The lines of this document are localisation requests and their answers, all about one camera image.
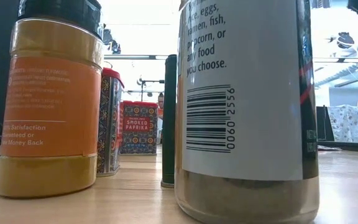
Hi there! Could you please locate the red-lidded smoked paprika tin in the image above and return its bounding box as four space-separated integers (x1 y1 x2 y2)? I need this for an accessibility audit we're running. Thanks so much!
96 67 126 177
119 100 159 156

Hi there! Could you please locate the glass seasoning jar tan lid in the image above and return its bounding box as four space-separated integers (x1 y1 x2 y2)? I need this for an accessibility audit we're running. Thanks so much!
174 0 320 224

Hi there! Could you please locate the dark green spice tin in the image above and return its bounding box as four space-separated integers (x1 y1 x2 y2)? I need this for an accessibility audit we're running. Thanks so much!
160 54 178 189

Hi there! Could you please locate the person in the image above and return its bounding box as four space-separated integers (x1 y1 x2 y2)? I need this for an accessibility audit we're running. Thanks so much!
157 92 165 138

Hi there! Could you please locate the black tripod stand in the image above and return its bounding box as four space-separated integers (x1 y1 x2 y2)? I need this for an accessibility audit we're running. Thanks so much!
124 77 166 103

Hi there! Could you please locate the turmeric jar orange label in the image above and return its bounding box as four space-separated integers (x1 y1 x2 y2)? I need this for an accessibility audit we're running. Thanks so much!
0 0 105 199

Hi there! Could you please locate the black upright board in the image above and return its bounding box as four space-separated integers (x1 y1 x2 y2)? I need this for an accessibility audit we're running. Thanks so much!
316 105 335 141

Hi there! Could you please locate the floral patterned cloth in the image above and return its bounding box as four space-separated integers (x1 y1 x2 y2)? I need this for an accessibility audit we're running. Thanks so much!
327 105 358 143

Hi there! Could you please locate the black hanging ceiling fixture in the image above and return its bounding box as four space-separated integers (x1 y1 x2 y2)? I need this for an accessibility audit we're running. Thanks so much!
329 30 356 50

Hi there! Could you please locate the grey horizontal frame beam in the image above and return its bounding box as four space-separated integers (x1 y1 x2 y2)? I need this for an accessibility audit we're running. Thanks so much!
103 54 358 65

